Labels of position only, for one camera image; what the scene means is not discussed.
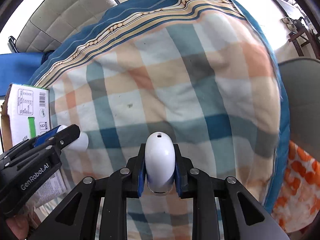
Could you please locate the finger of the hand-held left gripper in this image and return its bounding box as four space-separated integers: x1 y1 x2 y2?
0 127 62 157
4 124 81 170

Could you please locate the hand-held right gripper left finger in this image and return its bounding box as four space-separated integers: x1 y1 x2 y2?
29 144 147 240

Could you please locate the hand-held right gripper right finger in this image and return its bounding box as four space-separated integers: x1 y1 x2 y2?
174 144 290 240

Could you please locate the small white bottle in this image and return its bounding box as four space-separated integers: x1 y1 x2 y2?
56 125 90 153

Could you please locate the white earbud case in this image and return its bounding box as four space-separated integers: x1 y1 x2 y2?
145 131 176 195

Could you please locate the cardboard box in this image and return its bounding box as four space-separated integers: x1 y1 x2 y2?
0 84 68 205

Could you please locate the person's left hand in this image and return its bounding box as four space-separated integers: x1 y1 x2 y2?
5 205 42 240

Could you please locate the blue folded mat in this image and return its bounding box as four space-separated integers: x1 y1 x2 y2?
0 52 54 98

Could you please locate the plaid tablecloth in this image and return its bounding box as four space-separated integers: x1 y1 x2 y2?
26 0 292 240

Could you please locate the orange and white cloth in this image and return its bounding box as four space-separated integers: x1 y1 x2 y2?
271 140 320 234

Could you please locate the grey padded chair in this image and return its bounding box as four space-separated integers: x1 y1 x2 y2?
15 0 119 53

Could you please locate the grey round-back chair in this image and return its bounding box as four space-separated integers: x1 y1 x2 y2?
277 57 320 150

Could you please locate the dark wooden folding chair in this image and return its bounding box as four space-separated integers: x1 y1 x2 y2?
287 15 320 58

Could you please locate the black treadmill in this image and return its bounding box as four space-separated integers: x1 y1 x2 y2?
270 0 300 13

